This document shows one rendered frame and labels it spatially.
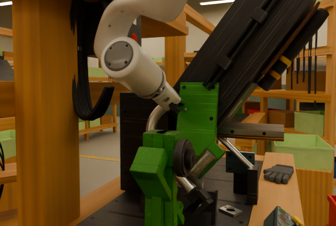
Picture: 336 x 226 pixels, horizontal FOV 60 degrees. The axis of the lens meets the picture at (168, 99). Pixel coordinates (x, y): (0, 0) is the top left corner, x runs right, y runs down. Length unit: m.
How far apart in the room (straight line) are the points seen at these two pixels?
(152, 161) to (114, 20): 0.29
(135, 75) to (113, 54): 0.06
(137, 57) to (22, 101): 0.37
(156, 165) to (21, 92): 0.43
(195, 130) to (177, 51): 0.90
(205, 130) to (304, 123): 2.82
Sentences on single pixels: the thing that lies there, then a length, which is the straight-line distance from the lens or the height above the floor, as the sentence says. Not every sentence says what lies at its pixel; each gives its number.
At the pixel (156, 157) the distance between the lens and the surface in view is 0.54.
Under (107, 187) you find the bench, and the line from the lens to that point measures 1.16.
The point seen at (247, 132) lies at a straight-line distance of 0.92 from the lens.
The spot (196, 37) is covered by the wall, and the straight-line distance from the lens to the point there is 10.29.
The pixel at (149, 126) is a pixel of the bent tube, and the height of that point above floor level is 1.15.
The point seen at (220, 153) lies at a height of 1.08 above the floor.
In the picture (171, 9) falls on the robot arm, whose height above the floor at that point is 1.40.
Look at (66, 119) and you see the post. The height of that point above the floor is 1.17.
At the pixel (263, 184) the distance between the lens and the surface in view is 1.16.
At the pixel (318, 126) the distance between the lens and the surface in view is 3.47.
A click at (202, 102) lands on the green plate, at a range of 0.83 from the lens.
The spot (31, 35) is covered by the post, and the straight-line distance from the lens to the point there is 0.79.
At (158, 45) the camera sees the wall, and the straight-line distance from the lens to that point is 10.77.
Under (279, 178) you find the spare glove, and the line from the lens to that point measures 1.18.
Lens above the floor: 1.27
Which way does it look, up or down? 3 degrees down
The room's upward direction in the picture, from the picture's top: straight up
